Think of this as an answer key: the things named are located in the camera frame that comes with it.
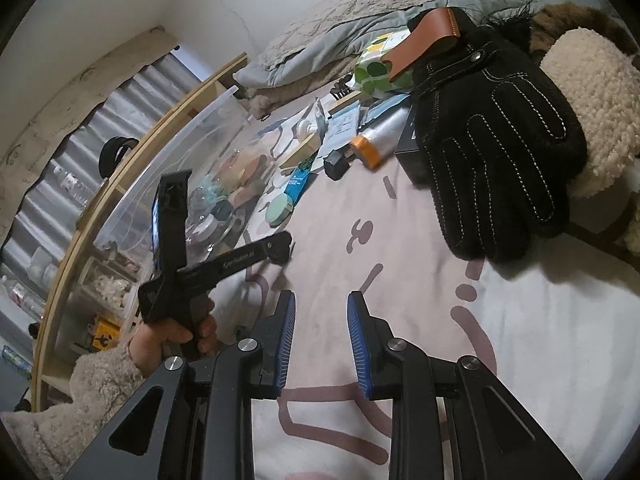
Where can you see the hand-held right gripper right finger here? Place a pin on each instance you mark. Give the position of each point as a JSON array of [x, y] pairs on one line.
[[357, 350]]

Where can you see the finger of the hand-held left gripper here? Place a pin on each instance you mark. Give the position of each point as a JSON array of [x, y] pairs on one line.
[[240, 257], [172, 220]]

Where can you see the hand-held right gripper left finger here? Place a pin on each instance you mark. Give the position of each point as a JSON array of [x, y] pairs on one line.
[[286, 345]]

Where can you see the clear plastic storage bin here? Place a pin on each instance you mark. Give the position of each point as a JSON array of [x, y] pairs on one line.
[[220, 130]]

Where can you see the person's left forearm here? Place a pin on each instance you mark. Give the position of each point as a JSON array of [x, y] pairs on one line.
[[75, 400]]

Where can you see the person's left hand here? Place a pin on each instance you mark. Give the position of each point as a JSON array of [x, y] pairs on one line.
[[155, 340]]

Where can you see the small glass jar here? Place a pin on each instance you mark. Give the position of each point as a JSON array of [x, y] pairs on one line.
[[210, 222]]

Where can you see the teal wipes packet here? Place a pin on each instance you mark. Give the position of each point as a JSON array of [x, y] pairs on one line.
[[210, 195]]

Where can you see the green round compact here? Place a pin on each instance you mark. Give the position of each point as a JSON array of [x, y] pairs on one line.
[[279, 210]]

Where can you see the bear doll in clear case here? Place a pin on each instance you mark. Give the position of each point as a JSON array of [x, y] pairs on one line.
[[110, 285]]

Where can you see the yellow box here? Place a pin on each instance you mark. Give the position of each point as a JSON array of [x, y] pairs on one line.
[[105, 335]]

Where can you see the wooden shelf unit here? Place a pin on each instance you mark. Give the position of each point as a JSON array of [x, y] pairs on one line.
[[165, 120]]

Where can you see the clear water bottle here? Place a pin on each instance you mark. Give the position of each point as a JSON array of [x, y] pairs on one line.
[[72, 185]]

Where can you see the wooden block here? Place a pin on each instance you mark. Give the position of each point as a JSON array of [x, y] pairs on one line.
[[300, 152]]

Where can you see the grey curtain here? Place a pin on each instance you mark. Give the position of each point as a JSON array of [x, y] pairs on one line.
[[125, 105]]

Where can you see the white tube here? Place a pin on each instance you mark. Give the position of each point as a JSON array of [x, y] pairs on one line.
[[307, 130]]

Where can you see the cream printed valance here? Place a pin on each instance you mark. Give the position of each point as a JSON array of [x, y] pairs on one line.
[[75, 95]]

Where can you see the white printed packet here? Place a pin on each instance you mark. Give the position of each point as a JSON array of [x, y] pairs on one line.
[[340, 132]]

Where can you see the orange-capped bottle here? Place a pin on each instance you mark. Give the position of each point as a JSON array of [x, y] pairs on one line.
[[377, 140]]

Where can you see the long wooden brush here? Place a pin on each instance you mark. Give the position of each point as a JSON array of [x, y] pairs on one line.
[[345, 101]]

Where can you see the brown hair claw clip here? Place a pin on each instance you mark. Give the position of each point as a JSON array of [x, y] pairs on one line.
[[342, 89]]

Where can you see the grey duvet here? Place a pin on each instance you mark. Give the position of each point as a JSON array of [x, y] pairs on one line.
[[300, 65]]

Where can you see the black carton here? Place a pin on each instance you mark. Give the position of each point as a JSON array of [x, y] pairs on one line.
[[410, 150]]

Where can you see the pale blue flat packet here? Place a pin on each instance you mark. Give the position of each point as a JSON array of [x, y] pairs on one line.
[[387, 105]]

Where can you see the green dotted tissue pack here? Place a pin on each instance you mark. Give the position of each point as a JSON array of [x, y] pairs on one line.
[[375, 67]]

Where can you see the black stitched glove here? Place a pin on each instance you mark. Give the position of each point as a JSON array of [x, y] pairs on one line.
[[500, 135]]

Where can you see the quilted beige pillow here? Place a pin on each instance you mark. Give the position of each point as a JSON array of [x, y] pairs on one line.
[[340, 15]]

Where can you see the black feathery accessory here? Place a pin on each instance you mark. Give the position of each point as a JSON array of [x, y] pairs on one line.
[[507, 25]]

